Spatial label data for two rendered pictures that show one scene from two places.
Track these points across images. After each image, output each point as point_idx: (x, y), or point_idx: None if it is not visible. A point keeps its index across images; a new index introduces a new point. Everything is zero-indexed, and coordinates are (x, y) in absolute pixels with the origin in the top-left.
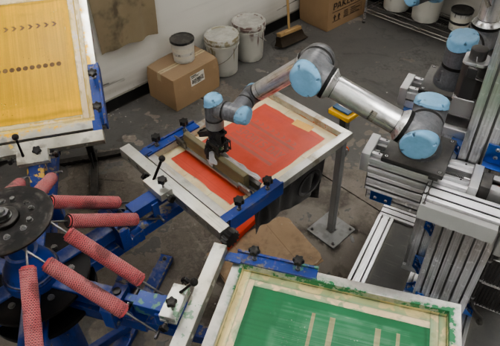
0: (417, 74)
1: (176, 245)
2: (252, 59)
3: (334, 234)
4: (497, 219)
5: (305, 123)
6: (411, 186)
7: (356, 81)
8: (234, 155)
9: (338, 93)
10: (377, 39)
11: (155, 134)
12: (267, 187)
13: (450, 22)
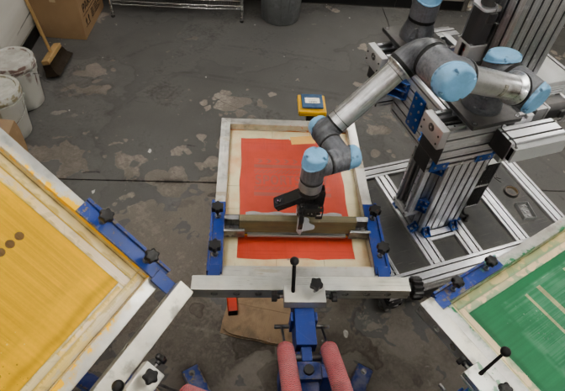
0: (213, 49)
1: (181, 350)
2: (37, 103)
3: None
4: (562, 130)
5: (301, 136)
6: (480, 140)
7: (168, 78)
8: (289, 208)
9: (481, 82)
10: (144, 28)
11: (213, 241)
12: (373, 217)
13: None
